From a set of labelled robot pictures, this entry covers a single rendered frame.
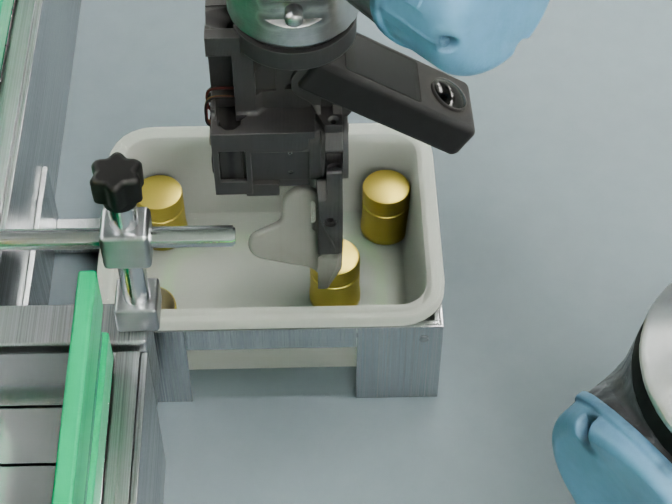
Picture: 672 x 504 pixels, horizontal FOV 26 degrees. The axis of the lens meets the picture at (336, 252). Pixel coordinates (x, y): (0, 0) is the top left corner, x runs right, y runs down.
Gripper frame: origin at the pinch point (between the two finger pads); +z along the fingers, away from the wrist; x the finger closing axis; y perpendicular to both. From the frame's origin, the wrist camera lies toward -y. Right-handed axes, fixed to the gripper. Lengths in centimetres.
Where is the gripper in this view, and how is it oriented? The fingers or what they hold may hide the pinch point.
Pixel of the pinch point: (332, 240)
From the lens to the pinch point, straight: 97.4
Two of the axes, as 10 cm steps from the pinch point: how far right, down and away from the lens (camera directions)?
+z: 0.0, 6.4, 7.7
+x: 0.3, 7.6, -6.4
